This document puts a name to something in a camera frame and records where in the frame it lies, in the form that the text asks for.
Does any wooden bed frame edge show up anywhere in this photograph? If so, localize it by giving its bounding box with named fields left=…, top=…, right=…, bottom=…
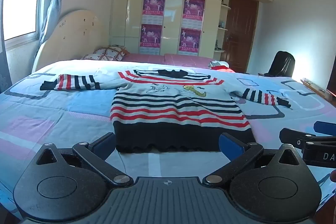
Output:
left=301, top=78, right=336, bottom=100

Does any black chair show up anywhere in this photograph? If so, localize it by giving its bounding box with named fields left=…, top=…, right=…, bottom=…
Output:
left=258, top=51, right=295, bottom=77

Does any brown wooden door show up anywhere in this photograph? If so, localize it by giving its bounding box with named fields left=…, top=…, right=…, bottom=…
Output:
left=223, top=0, right=259, bottom=73

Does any patterned pink pillow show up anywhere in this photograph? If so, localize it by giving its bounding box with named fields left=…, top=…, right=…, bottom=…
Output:
left=80, top=53, right=105, bottom=61

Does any patterned brown pillow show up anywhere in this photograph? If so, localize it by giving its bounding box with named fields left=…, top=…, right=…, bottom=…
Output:
left=93, top=46, right=130, bottom=61

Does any pile of red white clothes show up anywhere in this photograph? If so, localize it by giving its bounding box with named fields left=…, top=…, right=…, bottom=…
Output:
left=208, top=61, right=236, bottom=73

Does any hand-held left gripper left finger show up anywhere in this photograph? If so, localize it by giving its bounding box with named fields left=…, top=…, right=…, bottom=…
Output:
left=35, top=132, right=134, bottom=186

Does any pink checked bed sheet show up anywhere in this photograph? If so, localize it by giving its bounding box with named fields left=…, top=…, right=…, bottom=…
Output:
left=122, top=53, right=218, bottom=68

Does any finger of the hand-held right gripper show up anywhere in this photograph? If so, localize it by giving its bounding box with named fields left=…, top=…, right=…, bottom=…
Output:
left=314, top=121, right=336, bottom=136
left=279, top=128, right=315, bottom=151

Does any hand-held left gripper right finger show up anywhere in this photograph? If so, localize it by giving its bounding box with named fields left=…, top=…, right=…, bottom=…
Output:
left=203, top=132, right=301, bottom=186

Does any cream wooden headboard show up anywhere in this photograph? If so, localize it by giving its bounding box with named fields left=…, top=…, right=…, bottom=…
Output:
left=31, top=9, right=109, bottom=73

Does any patterned bed blanket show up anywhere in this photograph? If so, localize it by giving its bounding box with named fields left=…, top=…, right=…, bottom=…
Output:
left=0, top=59, right=336, bottom=224

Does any purple wall poster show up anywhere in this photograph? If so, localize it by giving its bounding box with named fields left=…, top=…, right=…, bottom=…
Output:
left=140, top=24, right=163, bottom=55
left=178, top=28, right=201, bottom=56
left=142, top=0, right=166, bottom=24
left=183, top=0, right=205, bottom=28

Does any striped knit sweater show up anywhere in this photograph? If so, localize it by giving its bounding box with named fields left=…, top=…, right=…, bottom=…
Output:
left=40, top=69, right=292, bottom=153

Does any cream corner shelf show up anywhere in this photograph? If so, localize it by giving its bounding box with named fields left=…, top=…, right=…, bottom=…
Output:
left=213, top=0, right=232, bottom=53

